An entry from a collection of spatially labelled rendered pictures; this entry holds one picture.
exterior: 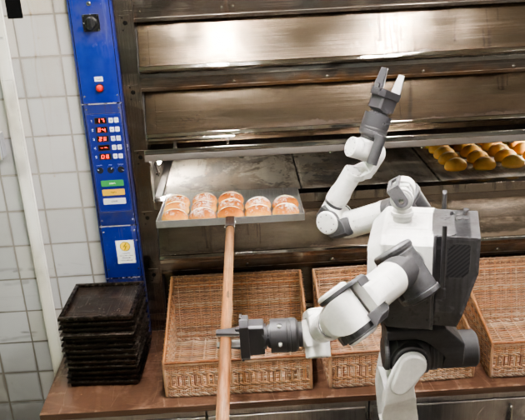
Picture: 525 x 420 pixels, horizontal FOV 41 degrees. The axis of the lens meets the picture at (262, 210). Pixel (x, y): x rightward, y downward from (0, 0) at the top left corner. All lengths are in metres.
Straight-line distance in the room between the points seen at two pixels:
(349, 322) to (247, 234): 1.41
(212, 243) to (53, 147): 0.74
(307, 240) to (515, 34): 1.14
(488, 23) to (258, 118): 0.94
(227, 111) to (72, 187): 0.70
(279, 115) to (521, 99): 0.95
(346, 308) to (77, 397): 1.48
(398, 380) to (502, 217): 1.17
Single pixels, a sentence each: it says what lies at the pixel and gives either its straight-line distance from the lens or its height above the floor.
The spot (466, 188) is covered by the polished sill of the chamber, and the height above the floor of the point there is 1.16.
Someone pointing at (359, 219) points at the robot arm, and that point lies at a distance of 2.27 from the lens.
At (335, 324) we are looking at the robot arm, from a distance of 1.60.
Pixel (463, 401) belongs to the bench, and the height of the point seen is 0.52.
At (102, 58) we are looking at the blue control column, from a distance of 2.74.
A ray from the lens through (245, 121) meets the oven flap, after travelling 2.77.
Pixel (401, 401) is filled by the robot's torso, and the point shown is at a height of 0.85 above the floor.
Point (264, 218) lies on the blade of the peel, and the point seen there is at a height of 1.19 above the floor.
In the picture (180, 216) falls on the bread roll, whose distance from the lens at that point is 2.62.
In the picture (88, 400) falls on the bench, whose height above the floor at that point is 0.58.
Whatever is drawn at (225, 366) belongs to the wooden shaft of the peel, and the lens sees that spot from 1.73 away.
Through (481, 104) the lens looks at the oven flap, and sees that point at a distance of 2.92.
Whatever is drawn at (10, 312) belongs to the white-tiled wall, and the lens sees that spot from 3.24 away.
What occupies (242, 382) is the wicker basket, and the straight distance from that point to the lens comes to 2.69.
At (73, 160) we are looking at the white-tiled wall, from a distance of 2.89.
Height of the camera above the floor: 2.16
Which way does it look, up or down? 21 degrees down
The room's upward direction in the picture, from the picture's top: 3 degrees counter-clockwise
